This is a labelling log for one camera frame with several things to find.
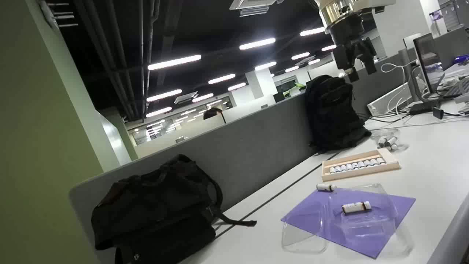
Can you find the grey desk partition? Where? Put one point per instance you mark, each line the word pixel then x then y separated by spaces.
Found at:
pixel 264 141

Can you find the fluorescent ceiling light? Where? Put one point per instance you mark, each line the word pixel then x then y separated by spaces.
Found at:
pixel 265 65

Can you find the clear plastic container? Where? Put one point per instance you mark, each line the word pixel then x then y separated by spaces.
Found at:
pixel 366 228

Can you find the clear plastic lid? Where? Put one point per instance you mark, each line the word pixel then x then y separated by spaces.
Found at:
pixel 302 239

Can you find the black power adapter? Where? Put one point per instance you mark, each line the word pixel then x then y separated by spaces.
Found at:
pixel 422 107

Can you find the white bottle dark blue band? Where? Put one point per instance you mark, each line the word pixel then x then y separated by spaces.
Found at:
pixel 356 166

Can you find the clear plastic cup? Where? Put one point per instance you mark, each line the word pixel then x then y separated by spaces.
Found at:
pixel 390 141

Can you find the small white capped bottle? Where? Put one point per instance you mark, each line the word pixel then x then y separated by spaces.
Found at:
pixel 356 207

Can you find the white bottle black band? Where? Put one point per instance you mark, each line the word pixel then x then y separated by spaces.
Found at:
pixel 350 167
pixel 368 165
pixel 374 163

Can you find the purple mat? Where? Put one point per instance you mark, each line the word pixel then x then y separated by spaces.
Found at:
pixel 312 220

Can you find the black desk lamp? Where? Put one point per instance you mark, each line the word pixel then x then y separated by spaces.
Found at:
pixel 213 113

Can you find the shallow beige box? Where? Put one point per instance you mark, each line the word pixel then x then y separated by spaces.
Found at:
pixel 388 166

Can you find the large black backpack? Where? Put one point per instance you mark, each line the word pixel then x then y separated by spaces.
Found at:
pixel 161 210

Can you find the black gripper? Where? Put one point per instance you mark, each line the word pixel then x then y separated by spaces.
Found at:
pixel 347 30

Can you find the black computer monitor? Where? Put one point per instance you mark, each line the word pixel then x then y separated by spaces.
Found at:
pixel 427 59

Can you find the ceiling air vent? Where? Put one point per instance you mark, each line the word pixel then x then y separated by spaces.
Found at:
pixel 254 6

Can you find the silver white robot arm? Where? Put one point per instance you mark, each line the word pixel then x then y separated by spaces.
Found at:
pixel 342 8

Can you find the white flat device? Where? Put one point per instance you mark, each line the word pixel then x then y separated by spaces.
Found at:
pixel 388 101

